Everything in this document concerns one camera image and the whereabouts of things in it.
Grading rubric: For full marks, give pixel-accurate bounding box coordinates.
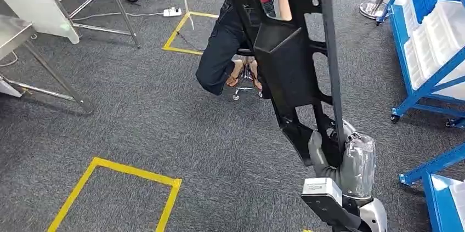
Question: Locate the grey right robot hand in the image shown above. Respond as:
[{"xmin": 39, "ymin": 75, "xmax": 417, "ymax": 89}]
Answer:
[{"xmin": 308, "ymin": 119, "xmax": 377, "ymax": 200}]

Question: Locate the long black plastic frame part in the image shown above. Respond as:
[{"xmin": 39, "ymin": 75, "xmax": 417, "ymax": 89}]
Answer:
[{"xmin": 216, "ymin": 0, "xmax": 346, "ymax": 167}]

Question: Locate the white power strip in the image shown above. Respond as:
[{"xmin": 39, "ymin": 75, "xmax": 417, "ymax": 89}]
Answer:
[{"xmin": 163, "ymin": 7, "xmax": 183, "ymax": 18}]

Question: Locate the thin white rod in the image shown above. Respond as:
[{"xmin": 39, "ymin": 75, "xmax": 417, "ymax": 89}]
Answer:
[{"xmin": 183, "ymin": 0, "xmax": 195, "ymax": 31}]

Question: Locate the stainless steel table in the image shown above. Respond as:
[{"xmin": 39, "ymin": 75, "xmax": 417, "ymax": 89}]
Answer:
[
  {"xmin": 0, "ymin": 15, "xmax": 94, "ymax": 115},
  {"xmin": 31, "ymin": 0, "xmax": 143, "ymax": 49}
]

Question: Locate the yellow floor tape square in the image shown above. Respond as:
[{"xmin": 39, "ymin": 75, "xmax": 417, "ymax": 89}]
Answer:
[
  {"xmin": 162, "ymin": 11, "xmax": 219, "ymax": 56},
  {"xmin": 46, "ymin": 157, "xmax": 183, "ymax": 232}
]

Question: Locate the person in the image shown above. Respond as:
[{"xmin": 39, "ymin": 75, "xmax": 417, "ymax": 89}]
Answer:
[{"xmin": 173, "ymin": 0, "xmax": 303, "ymax": 97}]

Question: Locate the blue metal rack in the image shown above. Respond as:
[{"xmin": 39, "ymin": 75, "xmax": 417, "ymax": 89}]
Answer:
[
  {"xmin": 376, "ymin": 0, "xmax": 465, "ymax": 129},
  {"xmin": 399, "ymin": 143, "xmax": 465, "ymax": 232}
]

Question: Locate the white plastic bin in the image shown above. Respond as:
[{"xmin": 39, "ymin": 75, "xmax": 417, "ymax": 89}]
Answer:
[
  {"xmin": 412, "ymin": 24, "xmax": 441, "ymax": 78},
  {"xmin": 450, "ymin": 181, "xmax": 465, "ymax": 219},
  {"xmin": 403, "ymin": 37, "xmax": 427, "ymax": 91},
  {"xmin": 423, "ymin": 0, "xmax": 465, "ymax": 52}
]

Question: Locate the chrome swivel stool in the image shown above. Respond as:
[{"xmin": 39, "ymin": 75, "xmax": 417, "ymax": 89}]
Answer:
[{"xmin": 232, "ymin": 48, "xmax": 264, "ymax": 101}]

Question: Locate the large white panel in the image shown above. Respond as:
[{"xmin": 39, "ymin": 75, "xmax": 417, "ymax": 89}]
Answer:
[
  {"xmin": 0, "ymin": 0, "xmax": 81, "ymax": 45},
  {"xmin": 0, "ymin": 77, "xmax": 23, "ymax": 99}
]

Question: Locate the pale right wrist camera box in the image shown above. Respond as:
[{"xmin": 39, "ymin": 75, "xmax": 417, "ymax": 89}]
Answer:
[{"xmin": 300, "ymin": 177, "xmax": 344, "ymax": 206}]

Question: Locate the thin black floor cable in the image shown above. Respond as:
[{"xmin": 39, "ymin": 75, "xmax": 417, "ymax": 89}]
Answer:
[{"xmin": 176, "ymin": 30, "xmax": 201, "ymax": 52}]

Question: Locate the white power cable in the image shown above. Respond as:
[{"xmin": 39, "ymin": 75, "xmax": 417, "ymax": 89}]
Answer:
[{"xmin": 72, "ymin": 12, "xmax": 164, "ymax": 21}]

